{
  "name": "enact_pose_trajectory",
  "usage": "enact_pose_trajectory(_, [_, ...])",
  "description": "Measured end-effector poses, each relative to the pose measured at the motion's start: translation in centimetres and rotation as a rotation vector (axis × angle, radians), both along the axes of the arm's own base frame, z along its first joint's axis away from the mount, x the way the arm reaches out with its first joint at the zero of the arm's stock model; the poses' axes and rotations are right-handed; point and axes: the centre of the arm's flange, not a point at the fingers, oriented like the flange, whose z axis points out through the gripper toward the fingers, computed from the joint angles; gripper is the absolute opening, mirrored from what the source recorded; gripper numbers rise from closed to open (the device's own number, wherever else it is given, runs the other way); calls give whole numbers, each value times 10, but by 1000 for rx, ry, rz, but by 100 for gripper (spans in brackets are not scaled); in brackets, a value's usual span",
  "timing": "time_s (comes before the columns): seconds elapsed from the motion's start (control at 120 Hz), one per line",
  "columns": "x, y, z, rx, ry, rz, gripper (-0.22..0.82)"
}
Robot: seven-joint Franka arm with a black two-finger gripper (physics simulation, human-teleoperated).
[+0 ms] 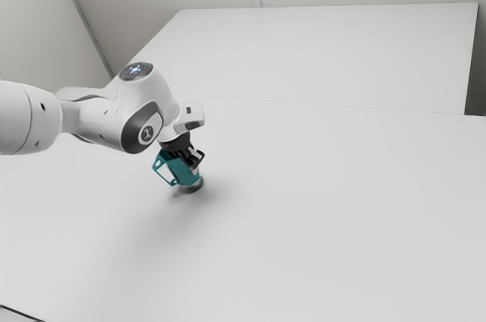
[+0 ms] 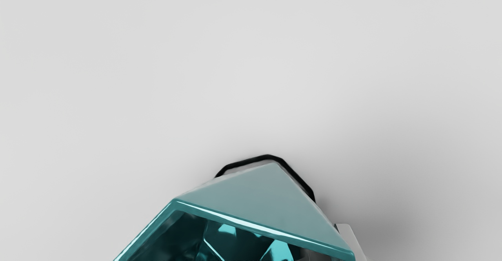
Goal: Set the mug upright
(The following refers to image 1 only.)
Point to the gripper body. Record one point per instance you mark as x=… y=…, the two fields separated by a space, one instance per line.
x=180 y=147

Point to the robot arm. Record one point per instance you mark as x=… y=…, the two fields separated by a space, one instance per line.
x=95 y=113

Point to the teal faceted mug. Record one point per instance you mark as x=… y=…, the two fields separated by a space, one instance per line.
x=177 y=174

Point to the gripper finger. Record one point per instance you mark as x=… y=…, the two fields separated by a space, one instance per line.
x=196 y=158

